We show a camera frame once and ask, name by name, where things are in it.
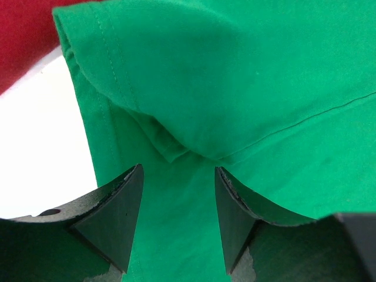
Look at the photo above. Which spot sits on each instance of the red folded t-shirt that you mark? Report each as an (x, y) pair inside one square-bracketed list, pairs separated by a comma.
[(32, 29)]

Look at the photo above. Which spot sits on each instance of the green t-shirt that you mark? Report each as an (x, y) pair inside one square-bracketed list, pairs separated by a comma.
[(280, 93)]

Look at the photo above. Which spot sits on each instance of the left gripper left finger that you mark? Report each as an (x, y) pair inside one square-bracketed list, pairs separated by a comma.
[(87, 239)]

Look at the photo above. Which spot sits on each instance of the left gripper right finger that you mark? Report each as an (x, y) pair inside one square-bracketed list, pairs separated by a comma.
[(263, 241)]

